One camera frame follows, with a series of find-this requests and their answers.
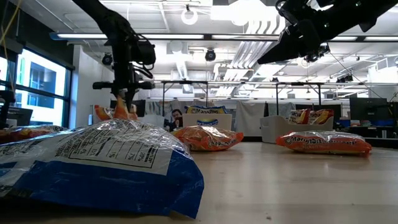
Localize black metal rack frame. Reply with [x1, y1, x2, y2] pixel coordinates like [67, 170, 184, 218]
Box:
[121, 80, 398, 108]

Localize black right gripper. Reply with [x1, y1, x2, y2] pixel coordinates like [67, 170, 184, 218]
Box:
[257, 0, 333, 65]

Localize blue Maruchan noodle pack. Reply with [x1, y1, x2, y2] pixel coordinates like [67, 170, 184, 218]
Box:
[0, 119, 205, 220]
[185, 105, 228, 126]

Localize black computer monitor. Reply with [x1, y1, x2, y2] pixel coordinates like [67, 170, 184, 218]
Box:
[349, 97, 389, 121]
[5, 106, 34, 127]

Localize long ceiling light fixture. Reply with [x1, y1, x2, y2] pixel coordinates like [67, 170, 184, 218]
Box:
[49, 32, 398, 43]

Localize yellow hanging cable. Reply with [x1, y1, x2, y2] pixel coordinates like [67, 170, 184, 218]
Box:
[0, 0, 23, 94]

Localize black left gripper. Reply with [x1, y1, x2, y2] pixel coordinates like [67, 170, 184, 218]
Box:
[92, 57, 155, 111]

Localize orange Maruchan noodle pack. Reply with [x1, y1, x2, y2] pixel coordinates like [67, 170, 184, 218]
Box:
[170, 125, 245, 152]
[94, 105, 113, 121]
[112, 95, 139, 121]
[275, 130, 373, 156]

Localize red Maruchan noodle pack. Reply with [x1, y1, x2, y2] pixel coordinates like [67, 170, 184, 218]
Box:
[307, 108, 335, 125]
[0, 124, 68, 144]
[288, 108, 311, 125]

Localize pale grey plastic bin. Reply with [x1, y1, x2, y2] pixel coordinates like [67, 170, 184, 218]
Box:
[259, 114, 335, 144]

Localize white hanging cloth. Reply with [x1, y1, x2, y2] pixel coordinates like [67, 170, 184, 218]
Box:
[235, 101, 266, 137]

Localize large window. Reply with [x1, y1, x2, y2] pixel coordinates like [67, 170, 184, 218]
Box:
[0, 46, 73, 129]

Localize person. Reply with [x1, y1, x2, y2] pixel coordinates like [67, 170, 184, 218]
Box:
[167, 108, 185, 131]

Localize white ring ceiling lamp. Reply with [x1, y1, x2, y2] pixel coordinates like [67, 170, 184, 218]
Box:
[180, 7, 199, 26]

